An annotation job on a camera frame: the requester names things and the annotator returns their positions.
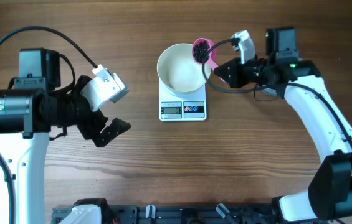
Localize white ceramic bowl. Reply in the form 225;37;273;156
156;43;212;94

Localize right grey rail clamp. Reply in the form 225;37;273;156
216;203;230;219

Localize pink plastic measuring scoop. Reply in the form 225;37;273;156
192;38;219;80

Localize left grey rail clamp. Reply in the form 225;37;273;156
145;205;156;220

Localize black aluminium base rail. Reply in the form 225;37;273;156
50;203;288;224

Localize white digital kitchen scale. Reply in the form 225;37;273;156
159;81;207;122

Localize grey rail clamp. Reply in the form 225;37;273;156
216;203;230;219
145;205;156;220

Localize black beans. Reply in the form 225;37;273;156
193;40;210;63

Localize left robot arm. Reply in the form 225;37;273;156
0;48;130;223

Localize right black camera cable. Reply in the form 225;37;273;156
201;38;352;224

